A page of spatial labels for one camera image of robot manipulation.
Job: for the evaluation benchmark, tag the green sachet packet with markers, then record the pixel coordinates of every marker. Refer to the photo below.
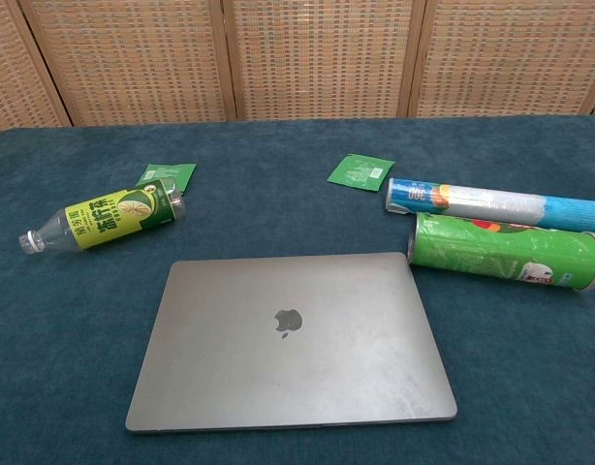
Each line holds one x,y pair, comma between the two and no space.
174,172
358,172

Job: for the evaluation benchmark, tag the green crisps can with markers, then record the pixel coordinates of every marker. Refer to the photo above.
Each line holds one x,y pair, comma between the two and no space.
472,249

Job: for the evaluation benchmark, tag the silver laptop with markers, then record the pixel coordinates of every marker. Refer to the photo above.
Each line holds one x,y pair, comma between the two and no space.
288,339

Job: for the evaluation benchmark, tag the woven bamboo screen panel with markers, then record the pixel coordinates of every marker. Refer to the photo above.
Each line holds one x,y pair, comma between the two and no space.
515,58
133,58
326,58
11,72

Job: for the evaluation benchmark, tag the clear bottle with green-yellow label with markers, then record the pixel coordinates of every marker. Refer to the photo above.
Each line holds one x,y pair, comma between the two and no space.
108,218

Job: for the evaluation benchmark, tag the blue and white tube pack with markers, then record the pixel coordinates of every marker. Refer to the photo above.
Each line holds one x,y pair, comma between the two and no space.
496,203

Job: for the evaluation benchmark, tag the dark teal tablecloth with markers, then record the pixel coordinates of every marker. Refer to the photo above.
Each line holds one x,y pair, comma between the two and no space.
60,339

